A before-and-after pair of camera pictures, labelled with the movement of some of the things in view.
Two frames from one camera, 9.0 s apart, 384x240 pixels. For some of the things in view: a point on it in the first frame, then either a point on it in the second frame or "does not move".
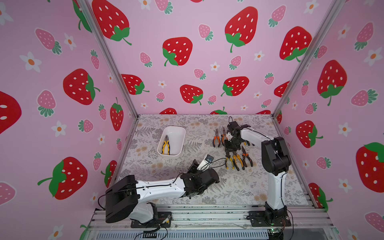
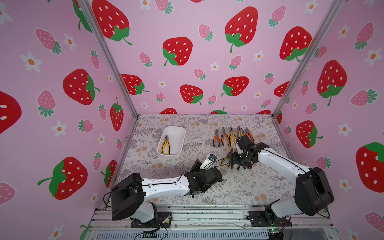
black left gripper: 190,173 does not move
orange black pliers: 224,137 does not move
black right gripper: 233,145 → 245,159
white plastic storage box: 177,137 does not move
